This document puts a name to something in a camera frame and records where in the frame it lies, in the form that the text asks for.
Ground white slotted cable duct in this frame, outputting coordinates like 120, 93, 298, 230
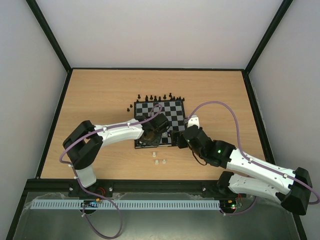
30, 199, 221, 211

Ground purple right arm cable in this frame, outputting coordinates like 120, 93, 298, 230
187, 100, 320, 216

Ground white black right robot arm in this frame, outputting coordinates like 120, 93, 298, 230
169, 125, 312, 216

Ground black frame post right rear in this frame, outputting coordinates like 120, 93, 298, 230
244, 0, 293, 75

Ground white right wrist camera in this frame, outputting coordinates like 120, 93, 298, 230
186, 114, 200, 129

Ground black frame post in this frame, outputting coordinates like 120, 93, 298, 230
26, 0, 72, 73
244, 0, 293, 75

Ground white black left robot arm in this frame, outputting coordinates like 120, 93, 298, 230
59, 113, 171, 188

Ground black white chessboard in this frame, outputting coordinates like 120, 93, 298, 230
133, 100, 187, 147

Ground black chess piece row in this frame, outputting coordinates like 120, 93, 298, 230
135, 92, 185, 103

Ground black front frame rail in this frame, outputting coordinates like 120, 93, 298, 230
24, 178, 291, 198

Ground black frame post left rear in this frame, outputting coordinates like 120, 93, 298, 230
26, 0, 72, 73

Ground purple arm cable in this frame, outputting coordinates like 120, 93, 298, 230
58, 103, 124, 239
187, 100, 320, 216

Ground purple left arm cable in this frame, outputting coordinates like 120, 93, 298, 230
58, 103, 124, 239

